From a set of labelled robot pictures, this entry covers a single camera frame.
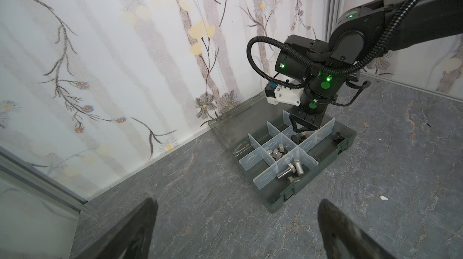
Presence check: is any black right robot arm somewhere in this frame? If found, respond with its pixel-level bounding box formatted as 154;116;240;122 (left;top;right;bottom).
246;0;463;133

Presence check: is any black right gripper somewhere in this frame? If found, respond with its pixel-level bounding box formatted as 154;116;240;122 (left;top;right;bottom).
289;106;330;132

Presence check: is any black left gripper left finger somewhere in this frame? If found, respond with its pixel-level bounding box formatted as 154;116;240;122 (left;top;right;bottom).
77;197;159;259

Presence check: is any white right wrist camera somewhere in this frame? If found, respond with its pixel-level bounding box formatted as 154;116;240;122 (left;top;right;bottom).
264;82;303;107

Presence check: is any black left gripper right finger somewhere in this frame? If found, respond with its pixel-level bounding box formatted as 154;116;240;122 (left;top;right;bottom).
317;199;394;259

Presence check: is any green plastic compartment organizer box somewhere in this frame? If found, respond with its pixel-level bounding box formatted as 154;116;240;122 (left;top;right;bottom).
208;92;357;213

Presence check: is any black nut pair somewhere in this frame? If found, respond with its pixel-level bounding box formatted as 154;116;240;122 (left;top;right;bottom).
291;133;307;145

